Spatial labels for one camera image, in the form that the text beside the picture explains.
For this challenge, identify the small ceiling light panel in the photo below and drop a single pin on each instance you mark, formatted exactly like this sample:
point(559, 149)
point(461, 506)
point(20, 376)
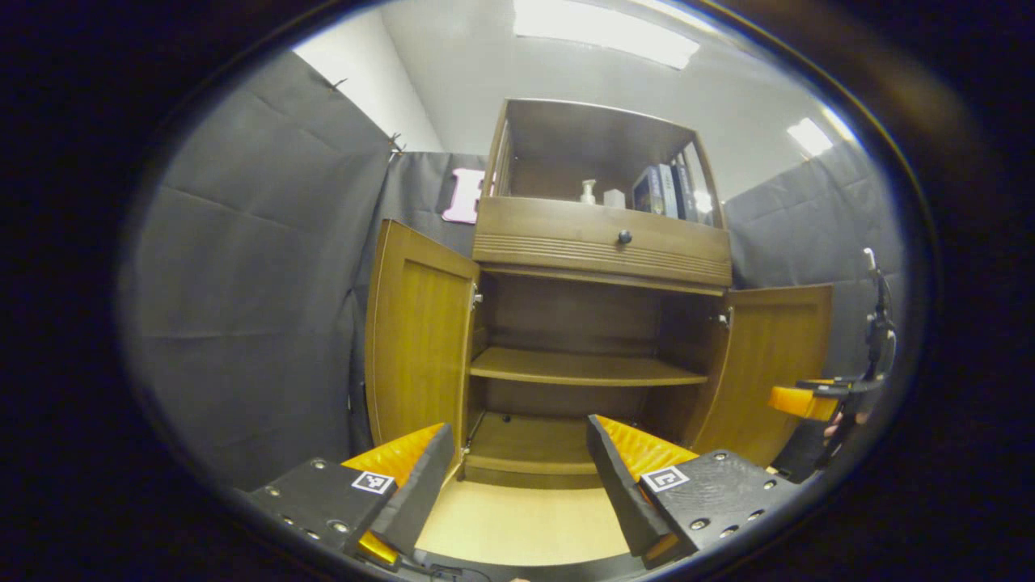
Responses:
point(808, 136)

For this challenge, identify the dark grey book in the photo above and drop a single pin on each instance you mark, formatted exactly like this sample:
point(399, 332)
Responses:
point(686, 194)

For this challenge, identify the large ceiling light panel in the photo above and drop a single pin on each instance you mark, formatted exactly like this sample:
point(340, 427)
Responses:
point(606, 32)

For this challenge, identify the wooden cabinet drawer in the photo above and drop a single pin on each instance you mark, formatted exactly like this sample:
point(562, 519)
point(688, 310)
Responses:
point(550, 226)

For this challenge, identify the pale grey book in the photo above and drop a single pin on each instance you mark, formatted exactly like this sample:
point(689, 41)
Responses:
point(668, 191)

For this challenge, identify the wooden cabinet door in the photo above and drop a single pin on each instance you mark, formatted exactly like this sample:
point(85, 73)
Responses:
point(768, 347)
point(420, 347)

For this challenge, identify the small white container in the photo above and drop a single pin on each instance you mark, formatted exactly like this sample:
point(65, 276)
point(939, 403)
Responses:
point(614, 199)

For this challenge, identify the wooden inner cabinet shelf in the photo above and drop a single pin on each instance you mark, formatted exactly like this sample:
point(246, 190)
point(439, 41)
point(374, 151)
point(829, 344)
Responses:
point(582, 368)

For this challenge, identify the small white pump bottle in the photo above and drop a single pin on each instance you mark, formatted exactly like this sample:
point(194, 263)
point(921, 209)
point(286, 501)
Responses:
point(588, 194)

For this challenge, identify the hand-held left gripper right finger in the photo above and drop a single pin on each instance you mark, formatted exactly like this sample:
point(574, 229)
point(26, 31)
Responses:
point(618, 485)

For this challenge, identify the brown wooden double-door shoe cabinet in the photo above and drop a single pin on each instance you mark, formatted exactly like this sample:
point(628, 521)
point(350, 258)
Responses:
point(566, 315)

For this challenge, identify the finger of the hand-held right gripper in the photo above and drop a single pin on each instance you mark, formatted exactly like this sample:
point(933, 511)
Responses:
point(825, 387)

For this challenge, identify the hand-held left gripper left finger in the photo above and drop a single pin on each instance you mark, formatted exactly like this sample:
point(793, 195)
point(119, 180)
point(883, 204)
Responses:
point(420, 485)

